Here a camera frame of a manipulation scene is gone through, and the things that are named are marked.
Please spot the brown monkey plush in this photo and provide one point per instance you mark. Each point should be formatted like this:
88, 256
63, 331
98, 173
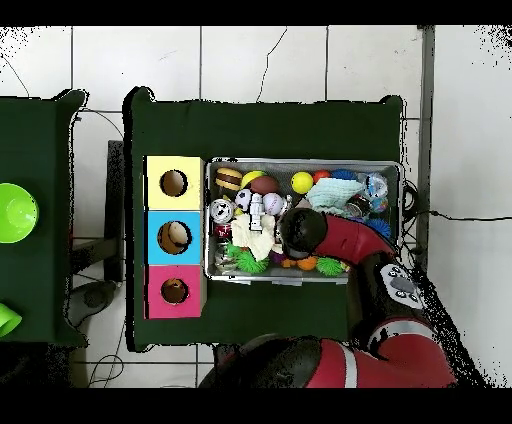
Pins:
174, 284

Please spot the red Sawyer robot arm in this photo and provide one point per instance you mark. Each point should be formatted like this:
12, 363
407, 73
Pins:
352, 240

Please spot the wooden box with three holes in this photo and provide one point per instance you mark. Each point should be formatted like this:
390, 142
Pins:
188, 200

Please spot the silver robot figure toy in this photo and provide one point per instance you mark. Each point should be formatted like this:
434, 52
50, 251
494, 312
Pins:
256, 212

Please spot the black and white soccer ball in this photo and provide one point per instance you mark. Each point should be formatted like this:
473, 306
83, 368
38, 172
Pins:
243, 200

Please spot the white baseball toy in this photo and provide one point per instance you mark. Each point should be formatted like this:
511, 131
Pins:
273, 204

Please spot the cream knitted cloth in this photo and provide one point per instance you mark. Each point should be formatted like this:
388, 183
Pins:
252, 238

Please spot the brown ball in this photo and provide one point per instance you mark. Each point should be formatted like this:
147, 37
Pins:
264, 185

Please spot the crushed silver drink can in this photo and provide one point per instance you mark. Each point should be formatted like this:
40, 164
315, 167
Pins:
221, 210

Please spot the wooden toy hamburger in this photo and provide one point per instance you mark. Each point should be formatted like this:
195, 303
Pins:
228, 178

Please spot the green spiky rubber ball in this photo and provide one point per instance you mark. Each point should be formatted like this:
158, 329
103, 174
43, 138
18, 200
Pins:
250, 263

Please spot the orange basketball toy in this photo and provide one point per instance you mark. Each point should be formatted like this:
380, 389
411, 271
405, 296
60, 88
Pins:
307, 263

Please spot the mint green knitted cloth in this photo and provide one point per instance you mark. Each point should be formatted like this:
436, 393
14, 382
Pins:
334, 194

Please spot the dark green table cloth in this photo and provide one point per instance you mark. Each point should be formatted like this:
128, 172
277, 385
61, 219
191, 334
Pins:
36, 140
260, 132

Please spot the beige round toy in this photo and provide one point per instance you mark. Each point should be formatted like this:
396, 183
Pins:
178, 234

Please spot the blue spiky rubber ball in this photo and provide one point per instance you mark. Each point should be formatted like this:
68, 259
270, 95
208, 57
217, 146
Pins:
380, 227

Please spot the black flat panel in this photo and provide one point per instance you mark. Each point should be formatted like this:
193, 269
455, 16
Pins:
115, 180

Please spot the grey oval base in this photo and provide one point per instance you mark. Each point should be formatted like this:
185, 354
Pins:
94, 298

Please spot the lime green plastic bowl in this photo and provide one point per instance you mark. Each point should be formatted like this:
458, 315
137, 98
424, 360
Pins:
18, 214

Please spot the light green toy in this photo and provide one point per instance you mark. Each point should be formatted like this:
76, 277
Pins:
8, 320

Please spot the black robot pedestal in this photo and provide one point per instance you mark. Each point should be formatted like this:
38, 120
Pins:
224, 352

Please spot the grey metal rail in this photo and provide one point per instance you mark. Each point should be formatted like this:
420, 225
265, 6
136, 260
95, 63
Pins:
426, 80

